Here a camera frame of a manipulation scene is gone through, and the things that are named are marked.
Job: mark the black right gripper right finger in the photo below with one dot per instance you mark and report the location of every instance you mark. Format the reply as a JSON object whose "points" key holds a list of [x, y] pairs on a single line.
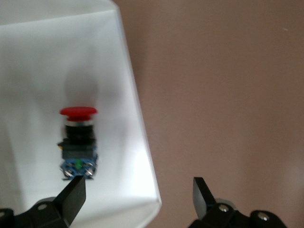
{"points": [[202, 199]]}

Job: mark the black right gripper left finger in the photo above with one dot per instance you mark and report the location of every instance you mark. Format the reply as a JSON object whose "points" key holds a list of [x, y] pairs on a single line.
{"points": [[72, 199]]}

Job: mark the red mushroom push button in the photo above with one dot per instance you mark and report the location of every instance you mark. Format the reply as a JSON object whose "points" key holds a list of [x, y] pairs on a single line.
{"points": [[78, 142]]}

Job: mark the white plastic drawer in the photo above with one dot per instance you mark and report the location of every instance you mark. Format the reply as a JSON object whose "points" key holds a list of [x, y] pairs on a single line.
{"points": [[35, 71]]}

